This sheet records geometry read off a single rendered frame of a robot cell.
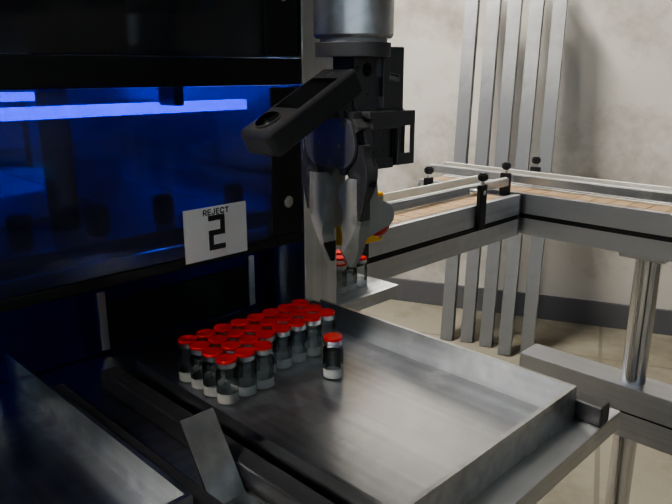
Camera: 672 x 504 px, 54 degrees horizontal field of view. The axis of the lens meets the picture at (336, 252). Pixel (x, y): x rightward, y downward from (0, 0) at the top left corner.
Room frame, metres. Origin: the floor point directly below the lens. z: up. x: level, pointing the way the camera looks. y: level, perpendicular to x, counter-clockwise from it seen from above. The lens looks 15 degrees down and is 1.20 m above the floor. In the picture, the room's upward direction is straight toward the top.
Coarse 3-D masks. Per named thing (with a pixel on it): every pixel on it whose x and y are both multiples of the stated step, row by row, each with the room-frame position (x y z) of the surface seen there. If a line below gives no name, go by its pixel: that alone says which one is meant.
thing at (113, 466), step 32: (0, 384) 0.62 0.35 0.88; (32, 384) 0.58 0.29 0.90; (0, 416) 0.56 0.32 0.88; (32, 416) 0.56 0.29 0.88; (64, 416) 0.53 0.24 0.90; (0, 448) 0.50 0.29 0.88; (32, 448) 0.50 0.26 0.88; (64, 448) 0.50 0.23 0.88; (96, 448) 0.49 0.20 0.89; (128, 448) 0.45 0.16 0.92; (0, 480) 0.46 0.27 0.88; (32, 480) 0.46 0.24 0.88; (64, 480) 0.46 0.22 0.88; (96, 480) 0.46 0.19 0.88; (128, 480) 0.45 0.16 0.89; (160, 480) 0.41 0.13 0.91
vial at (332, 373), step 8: (328, 344) 0.63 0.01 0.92; (336, 344) 0.63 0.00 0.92; (328, 352) 0.63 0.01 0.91; (336, 352) 0.63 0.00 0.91; (328, 360) 0.63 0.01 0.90; (336, 360) 0.63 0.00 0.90; (328, 368) 0.63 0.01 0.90; (336, 368) 0.63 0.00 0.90; (328, 376) 0.63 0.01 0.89; (336, 376) 0.63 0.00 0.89
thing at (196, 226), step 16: (208, 208) 0.72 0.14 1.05; (224, 208) 0.73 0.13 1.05; (240, 208) 0.75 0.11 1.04; (192, 224) 0.70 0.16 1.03; (208, 224) 0.72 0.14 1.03; (240, 224) 0.75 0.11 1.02; (192, 240) 0.70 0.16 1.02; (208, 240) 0.71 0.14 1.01; (224, 240) 0.73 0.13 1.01; (240, 240) 0.75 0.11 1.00; (192, 256) 0.70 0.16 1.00; (208, 256) 0.71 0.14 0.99
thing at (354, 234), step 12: (348, 180) 0.61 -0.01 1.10; (348, 192) 0.61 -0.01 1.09; (348, 204) 0.61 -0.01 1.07; (372, 204) 0.63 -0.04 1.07; (384, 204) 0.64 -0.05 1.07; (348, 216) 0.61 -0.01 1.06; (372, 216) 0.63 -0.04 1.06; (384, 216) 0.64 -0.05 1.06; (348, 228) 0.61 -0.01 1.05; (360, 228) 0.60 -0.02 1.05; (372, 228) 0.63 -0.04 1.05; (348, 240) 0.61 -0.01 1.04; (360, 240) 0.61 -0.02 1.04; (348, 252) 0.62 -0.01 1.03; (360, 252) 0.62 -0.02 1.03; (348, 264) 0.62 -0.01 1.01
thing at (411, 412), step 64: (384, 320) 0.72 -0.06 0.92; (320, 384) 0.62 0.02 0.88; (384, 384) 0.62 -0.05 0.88; (448, 384) 0.62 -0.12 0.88; (512, 384) 0.59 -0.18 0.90; (256, 448) 0.47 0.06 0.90; (320, 448) 0.50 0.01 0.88; (384, 448) 0.50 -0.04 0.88; (448, 448) 0.50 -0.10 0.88; (512, 448) 0.47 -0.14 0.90
